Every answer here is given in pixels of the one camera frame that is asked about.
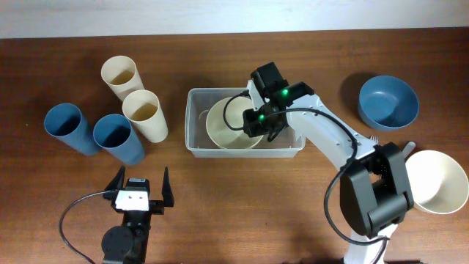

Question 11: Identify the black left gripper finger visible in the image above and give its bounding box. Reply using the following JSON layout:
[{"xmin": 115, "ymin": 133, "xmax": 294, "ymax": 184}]
[
  {"xmin": 161, "ymin": 166, "xmax": 174, "ymax": 208},
  {"xmin": 103, "ymin": 166, "xmax": 125, "ymax": 200}
]

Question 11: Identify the cream bowl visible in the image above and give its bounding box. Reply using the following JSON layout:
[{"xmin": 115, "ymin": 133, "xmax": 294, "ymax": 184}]
[
  {"xmin": 405, "ymin": 150, "xmax": 468, "ymax": 215},
  {"xmin": 205, "ymin": 96, "xmax": 265, "ymax": 150}
]

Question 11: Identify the blue bowl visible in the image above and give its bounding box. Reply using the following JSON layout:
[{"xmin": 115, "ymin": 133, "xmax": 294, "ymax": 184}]
[{"xmin": 358, "ymin": 76, "xmax": 420, "ymax": 131}]

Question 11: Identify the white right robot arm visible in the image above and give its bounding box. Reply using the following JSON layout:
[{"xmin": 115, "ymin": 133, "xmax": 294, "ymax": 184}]
[{"xmin": 243, "ymin": 62, "xmax": 414, "ymax": 263}]

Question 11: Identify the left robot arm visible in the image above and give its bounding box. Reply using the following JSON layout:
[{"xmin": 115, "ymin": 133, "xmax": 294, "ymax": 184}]
[{"xmin": 101, "ymin": 166, "xmax": 174, "ymax": 264}]

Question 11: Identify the clear plastic storage container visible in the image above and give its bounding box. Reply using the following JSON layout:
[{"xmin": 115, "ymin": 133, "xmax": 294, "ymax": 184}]
[{"xmin": 185, "ymin": 88, "xmax": 306, "ymax": 158}]

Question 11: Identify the blue cup right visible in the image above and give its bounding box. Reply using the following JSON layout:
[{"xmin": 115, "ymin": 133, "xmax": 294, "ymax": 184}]
[{"xmin": 93, "ymin": 114, "xmax": 145, "ymax": 165}]

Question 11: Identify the blue cup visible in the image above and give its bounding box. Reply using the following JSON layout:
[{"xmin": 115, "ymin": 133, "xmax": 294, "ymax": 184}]
[
  {"xmin": 93, "ymin": 114, "xmax": 145, "ymax": 165},
  {"xmin": 44, "ymin": 103, "xmax": 101, "ymax": 155}
]

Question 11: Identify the cream cup front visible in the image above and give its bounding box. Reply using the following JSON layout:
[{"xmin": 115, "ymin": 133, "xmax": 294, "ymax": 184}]
[{"xmin": 122, "ymin": 89, "xmax": 169, "ymax": 143}]

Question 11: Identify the cream cup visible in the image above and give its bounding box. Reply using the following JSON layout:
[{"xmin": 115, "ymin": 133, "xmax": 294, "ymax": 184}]
[
  {"xmin": 122, "ymin": 89, "xmax": 169, "ymax": 143},
  {"xmin": 100, "ymin": 55, "xmax": 144, "ymax": 101}
]

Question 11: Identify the blue cup left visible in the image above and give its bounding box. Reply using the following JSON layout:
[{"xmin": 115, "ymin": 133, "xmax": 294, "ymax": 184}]
[{"xmin": 44, "ymin": 103, "xmax": 101, "ymax": 155}]

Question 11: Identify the white plastic fork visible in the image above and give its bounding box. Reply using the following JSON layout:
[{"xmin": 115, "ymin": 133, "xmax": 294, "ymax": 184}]
[{"xmin": 369, "ymin": 136, "xmax": 379, "ymax": 144}]

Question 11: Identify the cream cup rear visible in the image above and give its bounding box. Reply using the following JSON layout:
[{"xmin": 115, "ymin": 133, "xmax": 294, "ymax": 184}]
[{"xmin": 100, "ymin": 55, "xmax": 144, "ymax": 101}]

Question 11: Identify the white plastic spoon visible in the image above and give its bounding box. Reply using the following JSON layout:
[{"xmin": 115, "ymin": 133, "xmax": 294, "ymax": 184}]
[{"xmin": 402, "ymin": 142, "xmax": 416, "ymax": 158}]

